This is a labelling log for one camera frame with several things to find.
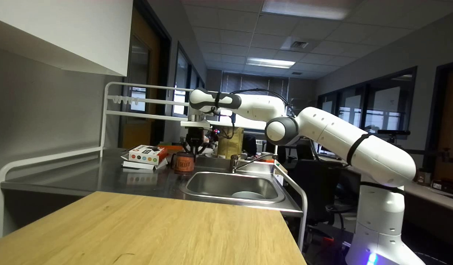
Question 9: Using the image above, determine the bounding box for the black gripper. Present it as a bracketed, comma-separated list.
[183, 126, 205, 152]

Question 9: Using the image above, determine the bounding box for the brown mug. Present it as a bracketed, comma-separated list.
[171, 152, 193, 172]

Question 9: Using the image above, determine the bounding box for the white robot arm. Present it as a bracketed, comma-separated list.
[189, 89, 424, 265]

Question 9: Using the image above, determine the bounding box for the sink faucet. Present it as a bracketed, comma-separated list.
[229, 154, 251, 172]

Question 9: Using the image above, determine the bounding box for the stainless steel sink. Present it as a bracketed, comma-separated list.
[182, 170, 283, 204]

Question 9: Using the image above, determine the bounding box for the yellow container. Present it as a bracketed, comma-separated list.
[217, 126, 243, 158]

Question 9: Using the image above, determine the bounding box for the colourful box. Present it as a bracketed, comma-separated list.
[127, 144, 167, 164]

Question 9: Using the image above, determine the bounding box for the white book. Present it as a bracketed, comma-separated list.
[120, 155, 167, 170]

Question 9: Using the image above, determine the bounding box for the white bowl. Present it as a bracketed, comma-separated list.
[232, 189, 263, 200]

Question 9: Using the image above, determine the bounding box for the white upper cabinet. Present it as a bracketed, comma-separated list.
[0, 0, 133, 76]

